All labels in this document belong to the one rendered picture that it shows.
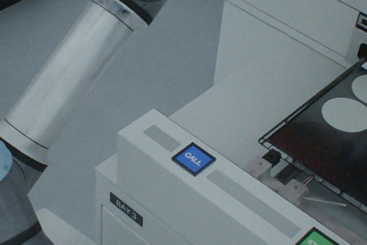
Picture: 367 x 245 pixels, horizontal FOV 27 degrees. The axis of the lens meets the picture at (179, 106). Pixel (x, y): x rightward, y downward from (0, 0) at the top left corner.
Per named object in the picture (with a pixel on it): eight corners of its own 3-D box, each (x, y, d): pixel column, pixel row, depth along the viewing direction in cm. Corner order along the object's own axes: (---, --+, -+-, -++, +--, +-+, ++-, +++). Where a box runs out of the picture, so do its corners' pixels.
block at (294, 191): (290, 188, 141) (293, 177, 139) (305, 198, 140) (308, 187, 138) (263, 212, 137) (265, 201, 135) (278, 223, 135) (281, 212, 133)
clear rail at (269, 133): (361, 59, 169) (363, 55, 168) (367, 63, 169) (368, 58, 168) (256, 143, 148) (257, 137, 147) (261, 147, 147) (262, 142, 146)
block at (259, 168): (256, 164, 145) (258, 154, 143) (270, 174, 143) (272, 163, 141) (228, 187, 140) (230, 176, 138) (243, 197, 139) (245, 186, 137)
